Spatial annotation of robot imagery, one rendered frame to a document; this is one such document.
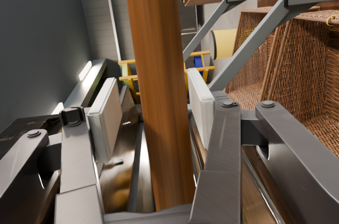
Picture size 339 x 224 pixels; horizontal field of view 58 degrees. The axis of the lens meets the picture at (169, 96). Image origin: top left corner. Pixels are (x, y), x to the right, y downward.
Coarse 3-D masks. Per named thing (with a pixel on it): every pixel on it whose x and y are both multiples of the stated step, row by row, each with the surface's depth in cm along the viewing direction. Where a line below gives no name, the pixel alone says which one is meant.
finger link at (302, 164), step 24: (264, 120) 14; (288, 120) 13; (288, 144) 11; (312, 144) 11; (288, 168) 11; (312, 168) 10; (336, 168) 9; (288, 192) 12; (312, 192) 9; (336, 192) 8; (312, 216) 10; (336, 216) 8
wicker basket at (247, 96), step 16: (240, 16) 165; (256, 16) 166; (240, 32) 168; (272, 32) 162; (272, 48) 116; (256, 64) 174; (272, 64) 118; (240, 80) 176; (240, 96) 166; (256, 96) 157; (288, 96) 123
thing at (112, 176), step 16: (128, 96) 166; (128, 112) 152; (128, 128) 140; (128, 144) 130; (112, 160) 102; (128, 160) 122; (112, 176) 96; (128, 176) 114; (112, 192) 91; (128, 192) 107; (112, 208) 87
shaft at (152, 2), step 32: (128, 0) 17; (160, 0) 17; (160, 32) 17; (160, 64) 18; (160, 96) 18; (160, 128) 19; (160, 160) 20; (192, 160) 21; (160, 192) 21; (192, 192) 21
